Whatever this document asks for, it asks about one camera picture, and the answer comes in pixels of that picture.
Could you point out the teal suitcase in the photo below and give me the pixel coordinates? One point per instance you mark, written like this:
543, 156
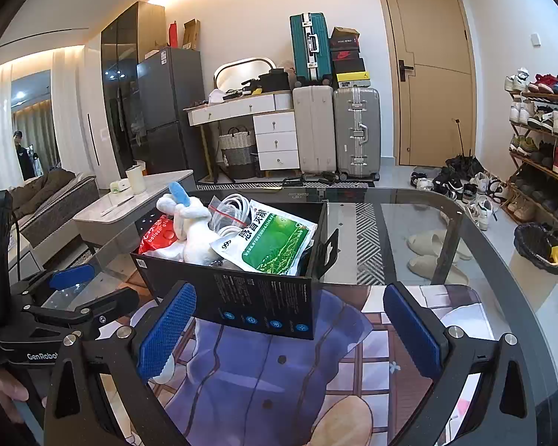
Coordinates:
309, 46

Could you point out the white cap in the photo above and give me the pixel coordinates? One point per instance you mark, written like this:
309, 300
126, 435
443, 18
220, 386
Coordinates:
216, 96

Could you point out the flat cardboard box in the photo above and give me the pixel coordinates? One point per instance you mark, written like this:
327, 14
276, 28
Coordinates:
157, 53

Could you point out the grey refrigerator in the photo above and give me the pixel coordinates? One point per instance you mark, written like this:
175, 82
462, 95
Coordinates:
172, 102

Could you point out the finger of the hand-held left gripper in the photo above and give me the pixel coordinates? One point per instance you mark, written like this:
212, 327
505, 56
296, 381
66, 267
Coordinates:
93, 311
69, 276

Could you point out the black yellow shoe box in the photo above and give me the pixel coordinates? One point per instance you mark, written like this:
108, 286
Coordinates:
352, 80

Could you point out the beige suitcase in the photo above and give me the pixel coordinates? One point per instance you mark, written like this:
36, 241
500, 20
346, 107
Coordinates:
314, 130

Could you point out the plain black shoe box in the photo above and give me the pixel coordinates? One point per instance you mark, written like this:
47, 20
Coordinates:
351, 66

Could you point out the black umbrella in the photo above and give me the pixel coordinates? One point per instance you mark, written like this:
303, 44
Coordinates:
465, 165

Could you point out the black cardboard box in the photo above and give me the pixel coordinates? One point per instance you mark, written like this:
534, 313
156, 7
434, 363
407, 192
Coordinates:
260, 297

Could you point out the black bag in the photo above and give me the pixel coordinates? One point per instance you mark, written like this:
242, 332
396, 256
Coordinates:
274, 81

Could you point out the white cup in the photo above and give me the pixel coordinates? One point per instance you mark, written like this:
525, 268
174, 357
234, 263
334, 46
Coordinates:
136, 179

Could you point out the large green medicine packet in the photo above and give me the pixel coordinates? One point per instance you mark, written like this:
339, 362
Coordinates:
269, 241

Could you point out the red plastic bag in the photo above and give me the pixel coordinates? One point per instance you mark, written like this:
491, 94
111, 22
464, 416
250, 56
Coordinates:
160, 239

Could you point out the dark glass cabinet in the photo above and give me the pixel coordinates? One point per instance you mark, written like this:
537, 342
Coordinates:
121, 79

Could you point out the grey woven basket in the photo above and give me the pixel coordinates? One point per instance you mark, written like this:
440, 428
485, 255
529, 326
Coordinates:
237, 153

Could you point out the printed desk mat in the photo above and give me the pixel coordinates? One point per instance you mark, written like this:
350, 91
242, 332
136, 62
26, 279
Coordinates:
260, 381

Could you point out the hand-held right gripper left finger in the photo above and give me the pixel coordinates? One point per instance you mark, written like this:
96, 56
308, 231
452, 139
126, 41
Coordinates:
167, 330

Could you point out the white pen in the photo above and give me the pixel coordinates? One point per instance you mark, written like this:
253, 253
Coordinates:
116, 204

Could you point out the black shoe box white label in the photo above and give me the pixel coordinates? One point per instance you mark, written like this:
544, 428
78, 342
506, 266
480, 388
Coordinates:
345, 43

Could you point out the green white tissue box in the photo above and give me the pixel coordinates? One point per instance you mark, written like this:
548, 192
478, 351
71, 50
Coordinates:
120, 186

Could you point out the black trash basket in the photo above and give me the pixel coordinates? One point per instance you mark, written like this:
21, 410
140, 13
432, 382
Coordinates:
534, 246

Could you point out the white dressing table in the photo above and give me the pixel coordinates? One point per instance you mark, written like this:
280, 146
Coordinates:
274, 139

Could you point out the tan wooden door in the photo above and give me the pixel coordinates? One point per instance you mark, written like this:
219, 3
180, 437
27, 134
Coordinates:
437, 102

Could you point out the dark cloth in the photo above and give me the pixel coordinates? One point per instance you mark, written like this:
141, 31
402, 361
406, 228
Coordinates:
42, 190

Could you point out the grey coffee table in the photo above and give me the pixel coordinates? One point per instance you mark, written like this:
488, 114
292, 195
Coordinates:
158, 186

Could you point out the scattered sneakers pile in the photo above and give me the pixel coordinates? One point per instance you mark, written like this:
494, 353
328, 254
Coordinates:
479, 186

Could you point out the grey mattress bed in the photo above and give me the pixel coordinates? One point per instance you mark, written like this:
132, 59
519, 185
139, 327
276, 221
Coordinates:
60, 213

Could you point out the silver suitcase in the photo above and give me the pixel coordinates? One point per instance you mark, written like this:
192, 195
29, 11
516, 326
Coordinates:
355, 130

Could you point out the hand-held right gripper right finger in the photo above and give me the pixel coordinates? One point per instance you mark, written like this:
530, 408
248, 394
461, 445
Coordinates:
411, 330

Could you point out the black shoe box brown lid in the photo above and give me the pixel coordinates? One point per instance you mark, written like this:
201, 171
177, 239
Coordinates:
345, 32

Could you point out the black shoe box red logo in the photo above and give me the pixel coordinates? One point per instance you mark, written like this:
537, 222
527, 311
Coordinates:
348, 55

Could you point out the person's left hand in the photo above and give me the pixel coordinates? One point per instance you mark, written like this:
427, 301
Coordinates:
2, 388

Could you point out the white light switch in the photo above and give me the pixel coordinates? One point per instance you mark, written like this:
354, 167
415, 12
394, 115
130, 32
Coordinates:
535, 39

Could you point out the beige slipper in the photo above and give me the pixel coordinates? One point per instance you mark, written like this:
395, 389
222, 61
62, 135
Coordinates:
432, 267
428, 241

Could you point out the oval vanity mirror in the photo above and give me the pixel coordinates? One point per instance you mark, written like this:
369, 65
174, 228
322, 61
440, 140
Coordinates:
242, 72

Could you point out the tall cardboard box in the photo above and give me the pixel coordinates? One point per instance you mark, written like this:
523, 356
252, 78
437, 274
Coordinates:
191, 35

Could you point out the wooden shoe rack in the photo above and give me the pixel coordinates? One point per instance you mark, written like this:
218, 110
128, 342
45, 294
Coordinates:
546, 98

